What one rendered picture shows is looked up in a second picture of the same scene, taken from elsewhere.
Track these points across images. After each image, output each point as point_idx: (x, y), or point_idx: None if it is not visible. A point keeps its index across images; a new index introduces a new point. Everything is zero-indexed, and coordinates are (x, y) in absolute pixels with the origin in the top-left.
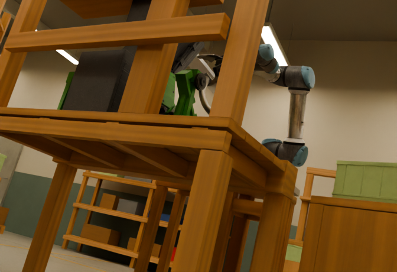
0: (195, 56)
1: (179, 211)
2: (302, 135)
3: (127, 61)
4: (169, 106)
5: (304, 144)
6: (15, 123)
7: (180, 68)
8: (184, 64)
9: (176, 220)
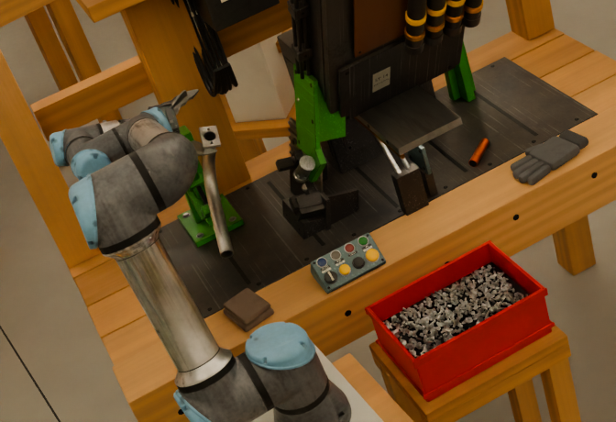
0: (325, 21)
1: (546, 391)
2: (175, 364)
3: (285, 56)
4: (309, 153)
5: (179, 389)
6: None
7: (319, 61)
8: (318, 49)
9: (549, 406)
